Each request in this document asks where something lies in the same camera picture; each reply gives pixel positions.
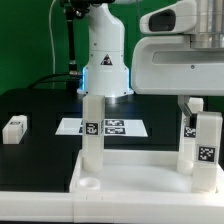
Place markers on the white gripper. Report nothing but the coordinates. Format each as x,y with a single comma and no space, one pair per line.
182,52

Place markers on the white desk top tray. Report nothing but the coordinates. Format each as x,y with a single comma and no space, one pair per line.
139,172

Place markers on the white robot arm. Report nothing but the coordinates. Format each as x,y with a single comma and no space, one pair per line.
105,73

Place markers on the white marker sheet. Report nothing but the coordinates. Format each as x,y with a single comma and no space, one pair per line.
112,127

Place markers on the white front fence bar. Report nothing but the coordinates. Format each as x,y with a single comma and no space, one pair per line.
127,208

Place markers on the black camera pole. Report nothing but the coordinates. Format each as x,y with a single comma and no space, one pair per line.
73,9

